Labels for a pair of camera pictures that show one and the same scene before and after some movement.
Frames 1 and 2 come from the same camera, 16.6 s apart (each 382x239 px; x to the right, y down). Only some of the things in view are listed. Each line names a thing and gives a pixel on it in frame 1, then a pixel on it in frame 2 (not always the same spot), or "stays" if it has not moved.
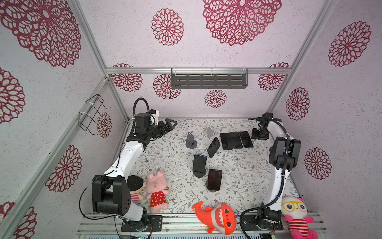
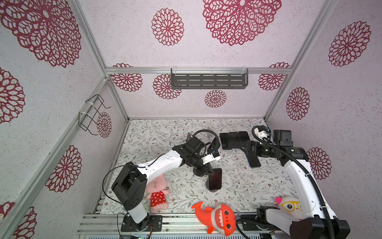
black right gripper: x=254 y=135 → x=250 y=145
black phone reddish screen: x=214 y=179 stays
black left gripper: x=165 y=130 → x=205 y=168
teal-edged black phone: x=246 y=139 stays
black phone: x=227 y=143 stays
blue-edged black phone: x=236 y=140 stays
